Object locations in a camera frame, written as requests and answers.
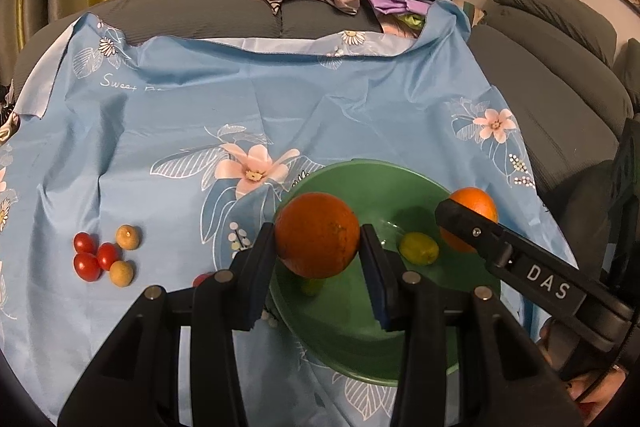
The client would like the smooth orange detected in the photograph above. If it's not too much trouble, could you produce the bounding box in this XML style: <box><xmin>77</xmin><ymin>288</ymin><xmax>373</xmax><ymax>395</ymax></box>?
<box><xmin>439</xmin><ymin>186</ymin><xmax>499</xmax><ymax>254</ymax></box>

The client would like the tan longan fruit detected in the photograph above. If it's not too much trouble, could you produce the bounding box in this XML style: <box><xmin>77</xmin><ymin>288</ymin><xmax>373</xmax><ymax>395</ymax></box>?
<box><xmin>108</xmin><ymin>260</ymin><xmax>134</xmax><ymax>287</ymax></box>
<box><xmin>115</xmin><ymin>225</ymin><xmax>141</xmax><ymax>251</ymax></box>

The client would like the yellow-green oval fruit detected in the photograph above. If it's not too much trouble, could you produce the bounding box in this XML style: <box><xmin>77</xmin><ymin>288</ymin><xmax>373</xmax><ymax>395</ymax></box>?
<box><xmin>398</xmin><ymin>232</ymin><xmax>439</xmax><ymax>265</ymax></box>

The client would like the large red tomato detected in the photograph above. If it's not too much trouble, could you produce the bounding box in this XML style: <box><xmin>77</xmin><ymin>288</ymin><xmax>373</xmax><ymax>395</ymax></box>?
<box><xmin>74</xmin><ymin>253</ymin><xmax>102</xmax><ymax>282</ymax></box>

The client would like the red cherry tomato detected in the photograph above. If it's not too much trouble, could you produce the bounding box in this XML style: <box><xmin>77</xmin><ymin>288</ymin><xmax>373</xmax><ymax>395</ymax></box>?
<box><xmin>192</xmin><ymin>272</ymin><xmax>214</xmax><ymax>287</ymax></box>
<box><xmin>96</xmin><ymin>243</ymin><xmax>120</xmax><ymax>272</ymax></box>
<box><xmin>73</xmin><ymin>232</ymin><xmax>96</xmax><ymax>255</ymax></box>

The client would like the rough dark orange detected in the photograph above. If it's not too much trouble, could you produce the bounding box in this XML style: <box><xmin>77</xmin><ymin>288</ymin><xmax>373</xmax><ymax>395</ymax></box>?
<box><xmin>274</xmin><ymin>193</ymin><xmax>360</xmax><ymax>280</ymax></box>

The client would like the green oval fruit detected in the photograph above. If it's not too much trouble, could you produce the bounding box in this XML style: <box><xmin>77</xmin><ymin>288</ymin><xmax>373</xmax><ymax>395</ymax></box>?
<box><xmin>298</xmin><ymin>277</ymin><xmax>326</xmax><ymax>298</ymax></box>

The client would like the person's hand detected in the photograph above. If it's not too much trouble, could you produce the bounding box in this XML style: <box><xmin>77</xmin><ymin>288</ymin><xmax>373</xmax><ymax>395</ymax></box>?
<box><xmin>537</xmin><ymin>321</ymin><xmax>637</xmax><ymax>427</ymax></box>

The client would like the green bowl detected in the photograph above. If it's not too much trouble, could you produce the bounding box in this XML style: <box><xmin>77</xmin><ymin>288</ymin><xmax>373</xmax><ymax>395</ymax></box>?
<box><xmin>270</xmin><ymin>159</ymin><xmax>500</xmax><ymax>386</ymax></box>

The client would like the grey sofa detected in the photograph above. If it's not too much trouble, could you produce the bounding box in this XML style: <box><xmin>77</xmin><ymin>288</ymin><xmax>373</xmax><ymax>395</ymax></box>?
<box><xmin>12</xmin><ymin>0</ymin><xmax>640</xmax><ymax>268</ymax></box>

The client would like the light blue floral cloth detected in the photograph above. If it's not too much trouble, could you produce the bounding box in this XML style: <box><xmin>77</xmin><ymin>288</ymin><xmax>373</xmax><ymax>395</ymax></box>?
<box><xmin>1</xmin><ymin>0</ymin><xmax>573</xmax><ymax>419</ymax></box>

